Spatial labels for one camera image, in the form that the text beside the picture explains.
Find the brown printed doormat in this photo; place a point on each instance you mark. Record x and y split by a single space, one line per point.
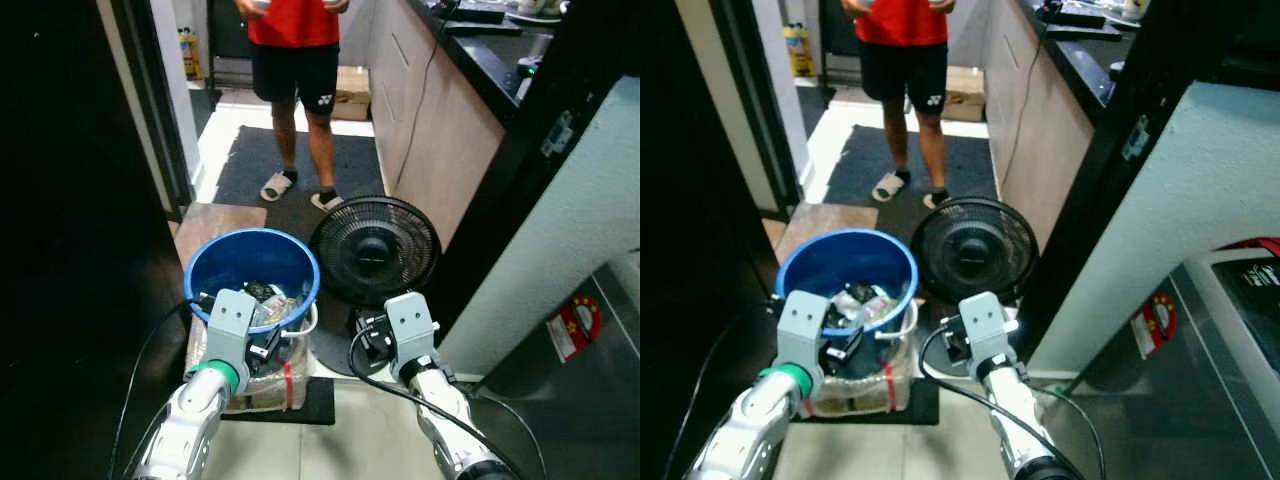
205 225
810 225

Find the crumpled clear plastic bag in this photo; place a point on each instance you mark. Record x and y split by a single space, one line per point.
272 305
860 305

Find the tall black cabinet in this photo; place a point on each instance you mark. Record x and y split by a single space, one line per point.
690 200
60 200

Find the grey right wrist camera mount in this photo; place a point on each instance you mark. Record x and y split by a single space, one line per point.
412 325
985 325

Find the blue plastic bucket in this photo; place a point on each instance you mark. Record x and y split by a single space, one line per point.
845 262
250 262

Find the yellow detergent bottle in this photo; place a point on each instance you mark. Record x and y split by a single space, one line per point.
188 55
797 52

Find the black framed frosted door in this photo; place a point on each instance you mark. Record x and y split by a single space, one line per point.
740 100
150 100

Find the black floor fan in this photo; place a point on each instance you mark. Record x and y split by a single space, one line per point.
375 250
975 250

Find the red garment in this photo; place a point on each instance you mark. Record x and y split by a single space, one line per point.
1262 245

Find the person in red shirt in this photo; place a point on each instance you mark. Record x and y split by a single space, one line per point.
900 75
295 75

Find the red white washer sticker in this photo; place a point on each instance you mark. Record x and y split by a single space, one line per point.
575 325
1155 322

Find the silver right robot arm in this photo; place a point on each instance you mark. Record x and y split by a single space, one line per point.
445 410
1015 410

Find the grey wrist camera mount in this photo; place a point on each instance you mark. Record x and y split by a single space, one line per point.
985 325
803 325
232 325
412 325

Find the dark grey floor carpet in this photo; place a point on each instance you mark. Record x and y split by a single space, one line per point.
860 160
250 160

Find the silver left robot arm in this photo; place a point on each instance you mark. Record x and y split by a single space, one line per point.
190 420
760 430

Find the brown cardboard box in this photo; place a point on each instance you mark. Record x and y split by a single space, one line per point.
352 95
965 97

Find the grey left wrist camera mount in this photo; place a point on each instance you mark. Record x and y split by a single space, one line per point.
803 325
232 325

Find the wooden kitchen cabinet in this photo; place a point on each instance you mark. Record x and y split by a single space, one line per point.
440 130
1045 130

